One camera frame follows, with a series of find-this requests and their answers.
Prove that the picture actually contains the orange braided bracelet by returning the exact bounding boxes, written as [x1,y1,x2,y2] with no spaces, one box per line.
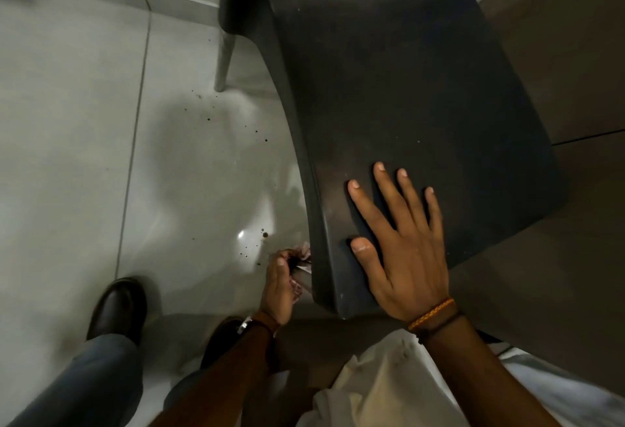
[408,298,456,333]

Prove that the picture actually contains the scattered dark dirt crumbs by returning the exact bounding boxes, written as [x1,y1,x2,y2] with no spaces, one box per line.
[183,89,272,260]

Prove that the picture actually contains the black leather shoe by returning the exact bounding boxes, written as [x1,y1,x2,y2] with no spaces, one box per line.
[200,317,255,370]
[85,278,148,345]

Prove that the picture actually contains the white shirt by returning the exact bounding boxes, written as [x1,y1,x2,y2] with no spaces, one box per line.
[293,329,625,427]

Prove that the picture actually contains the white tissue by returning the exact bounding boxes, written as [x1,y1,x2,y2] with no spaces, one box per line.
[287,242,313,272]

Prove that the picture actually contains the person's left forearm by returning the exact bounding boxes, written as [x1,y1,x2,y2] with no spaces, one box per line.
[151,317,276,427]

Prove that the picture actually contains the person's right forearm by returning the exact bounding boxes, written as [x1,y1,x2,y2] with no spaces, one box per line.
[421,313,562,427]

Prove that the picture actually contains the person's left hand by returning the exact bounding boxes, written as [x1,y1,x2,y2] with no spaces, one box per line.
[259,248,307,327]

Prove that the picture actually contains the grey blue trousers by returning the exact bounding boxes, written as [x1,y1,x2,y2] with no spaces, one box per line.
[7,334,206,427]

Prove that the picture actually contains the dark wristwatch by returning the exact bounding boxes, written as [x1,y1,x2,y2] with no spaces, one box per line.
[237,311,280,337]

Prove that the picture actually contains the dark thread bracelet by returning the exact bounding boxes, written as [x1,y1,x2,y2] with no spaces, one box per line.
[415,311,465,345]

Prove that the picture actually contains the black plastic chair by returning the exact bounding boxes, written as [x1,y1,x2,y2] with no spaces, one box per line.
[215,0,569,321]

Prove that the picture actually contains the person's right hand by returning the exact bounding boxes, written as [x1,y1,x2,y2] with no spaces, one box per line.
[348,162,457,325]

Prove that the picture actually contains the brown wooden furniture panel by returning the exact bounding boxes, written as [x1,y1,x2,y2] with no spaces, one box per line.
[447,0,625,395]

